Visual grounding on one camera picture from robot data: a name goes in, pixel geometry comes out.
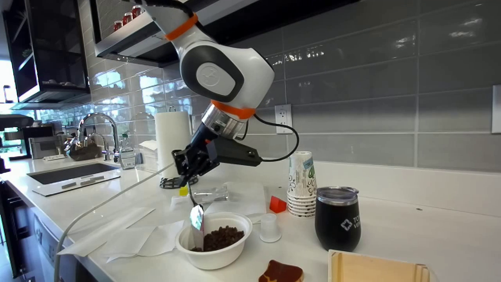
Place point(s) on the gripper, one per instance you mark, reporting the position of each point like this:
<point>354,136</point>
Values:
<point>202,140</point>

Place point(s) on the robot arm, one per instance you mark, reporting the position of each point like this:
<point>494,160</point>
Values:
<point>229,58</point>

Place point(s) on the brown cereal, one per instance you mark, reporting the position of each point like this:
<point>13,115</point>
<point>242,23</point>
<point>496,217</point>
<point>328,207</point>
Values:
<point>223,238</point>

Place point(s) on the white bowl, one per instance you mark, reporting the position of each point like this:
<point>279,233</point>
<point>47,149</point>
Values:
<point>219,258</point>

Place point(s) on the yellow block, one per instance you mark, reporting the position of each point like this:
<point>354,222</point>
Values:
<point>183,191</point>

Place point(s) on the paper towel roll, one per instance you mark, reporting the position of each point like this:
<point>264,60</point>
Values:
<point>171,137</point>

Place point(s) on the clear plastic container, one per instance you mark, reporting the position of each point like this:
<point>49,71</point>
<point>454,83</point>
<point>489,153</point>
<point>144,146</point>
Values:
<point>211,194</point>

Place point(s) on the white box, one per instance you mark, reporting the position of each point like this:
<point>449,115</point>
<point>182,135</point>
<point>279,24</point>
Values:
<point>148,156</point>

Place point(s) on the clear soap bottle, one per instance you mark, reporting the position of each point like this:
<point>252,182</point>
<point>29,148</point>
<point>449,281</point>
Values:
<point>127,154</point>

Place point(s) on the white paper napkin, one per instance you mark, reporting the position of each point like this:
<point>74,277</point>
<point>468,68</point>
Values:
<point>156,239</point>

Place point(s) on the chrome tap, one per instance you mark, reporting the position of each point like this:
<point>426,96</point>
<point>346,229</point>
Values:
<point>113,133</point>

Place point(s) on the red wedge block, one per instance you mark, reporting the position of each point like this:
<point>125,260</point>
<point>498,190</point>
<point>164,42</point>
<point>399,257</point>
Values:
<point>277,205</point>

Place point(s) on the small white plastic cup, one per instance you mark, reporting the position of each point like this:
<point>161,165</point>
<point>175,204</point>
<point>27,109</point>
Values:
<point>270,229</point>

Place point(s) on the stack of paper cups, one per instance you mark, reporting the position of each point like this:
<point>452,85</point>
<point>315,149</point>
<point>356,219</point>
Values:
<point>301,184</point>

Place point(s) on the long white paper strip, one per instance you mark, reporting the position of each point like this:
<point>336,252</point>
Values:
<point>105,231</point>

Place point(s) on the brown toy toast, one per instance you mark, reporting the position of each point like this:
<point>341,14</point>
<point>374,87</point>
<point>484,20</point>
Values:
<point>280,273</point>

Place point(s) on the silver toaster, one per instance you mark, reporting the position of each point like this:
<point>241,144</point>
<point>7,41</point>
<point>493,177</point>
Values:
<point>44,147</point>

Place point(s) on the black tumbler with lid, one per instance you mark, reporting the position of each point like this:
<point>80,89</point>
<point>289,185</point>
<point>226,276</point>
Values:
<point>337,223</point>

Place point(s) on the row of red cans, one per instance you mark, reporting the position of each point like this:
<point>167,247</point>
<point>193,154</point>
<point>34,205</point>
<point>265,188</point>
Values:
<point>127,17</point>

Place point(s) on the dishwasher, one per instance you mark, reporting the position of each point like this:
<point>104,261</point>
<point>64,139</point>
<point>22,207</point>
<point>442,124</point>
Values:
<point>47,246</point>

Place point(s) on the black coffee machine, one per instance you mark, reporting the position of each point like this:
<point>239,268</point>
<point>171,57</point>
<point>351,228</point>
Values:
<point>13,137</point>

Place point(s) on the wooden tray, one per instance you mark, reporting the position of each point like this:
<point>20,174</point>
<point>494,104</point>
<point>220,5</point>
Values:
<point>372,270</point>

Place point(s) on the white wall socket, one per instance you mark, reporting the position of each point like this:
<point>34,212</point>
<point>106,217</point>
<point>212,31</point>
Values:
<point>283,118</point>

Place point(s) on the dark wall shelf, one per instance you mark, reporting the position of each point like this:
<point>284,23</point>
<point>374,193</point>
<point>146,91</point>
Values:
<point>125,43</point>

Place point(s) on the dark wall cabinet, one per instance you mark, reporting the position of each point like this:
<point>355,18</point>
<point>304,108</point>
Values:
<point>51,51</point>

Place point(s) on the white switch plate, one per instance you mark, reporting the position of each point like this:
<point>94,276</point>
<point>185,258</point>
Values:
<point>497,109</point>

